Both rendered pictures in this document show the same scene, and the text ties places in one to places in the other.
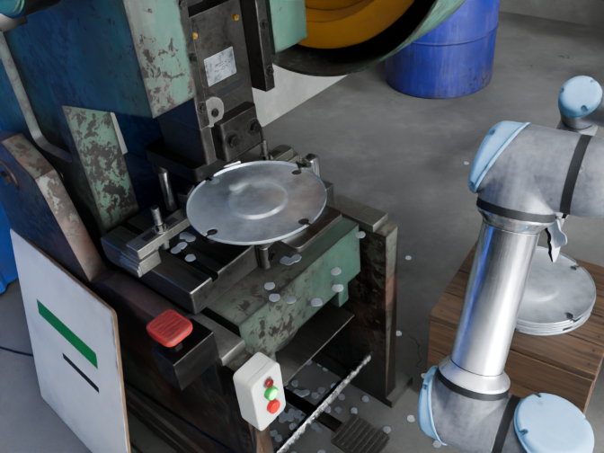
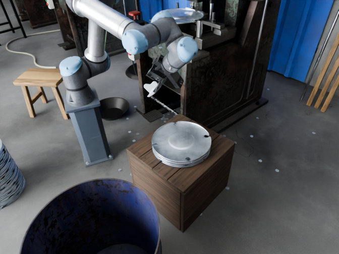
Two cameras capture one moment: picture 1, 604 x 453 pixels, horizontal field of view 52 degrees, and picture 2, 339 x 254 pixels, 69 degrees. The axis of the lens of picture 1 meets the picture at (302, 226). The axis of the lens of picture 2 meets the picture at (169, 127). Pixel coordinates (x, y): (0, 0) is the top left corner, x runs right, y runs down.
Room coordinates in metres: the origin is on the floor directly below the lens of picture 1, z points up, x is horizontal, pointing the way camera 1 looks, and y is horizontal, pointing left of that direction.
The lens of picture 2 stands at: (1.20, -1.46, 1.21)
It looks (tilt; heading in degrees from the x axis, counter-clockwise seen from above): 40 degrees down; 98
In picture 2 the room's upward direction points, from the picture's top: 2 degrees counter-clockwise
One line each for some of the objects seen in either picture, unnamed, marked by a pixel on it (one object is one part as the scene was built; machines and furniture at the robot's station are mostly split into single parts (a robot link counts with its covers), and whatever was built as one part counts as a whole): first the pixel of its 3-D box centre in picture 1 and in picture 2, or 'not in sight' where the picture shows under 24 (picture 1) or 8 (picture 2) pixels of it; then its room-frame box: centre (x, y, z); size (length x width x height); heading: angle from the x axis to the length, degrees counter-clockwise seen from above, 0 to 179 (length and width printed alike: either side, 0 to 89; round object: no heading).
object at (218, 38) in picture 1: (207, 75); not in sight; (1.12, 0.15, 1.04); 0.17 x 0.15 x 0.30; 46
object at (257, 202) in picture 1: (256, 199); (178, 15); (1.06, 0.09, 0.78); 0.29 x 0.29 x 0.01
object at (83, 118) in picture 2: not in sight; (90, 129); (0.54, -0.35, 0.23); 0.19 x 0.19 x 0.45; 29
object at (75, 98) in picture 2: not in sight; (78, 91); (0.54, -0.35, 0.50); 0.15 x 0.15 x 0.10
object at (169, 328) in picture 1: (173, 339); (134, 17); (0.75, 0.24, 0.72); 0.07 x 0.06 x 0.08; 46
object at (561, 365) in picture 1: (522, 339); (180, 168); (1.13, -0.57, 0.18); 0.40 x 0.38 x 0.35; 53
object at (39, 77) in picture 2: not in sight; (49, 93); (0.00, 0.12, 0.16); 0.34 x 0.24 x 0.34; 0
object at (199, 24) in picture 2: (311, 173); (199, 27); (1.18, -0.03, 0.75); 0.03 x 0.03 x 0.10; 46
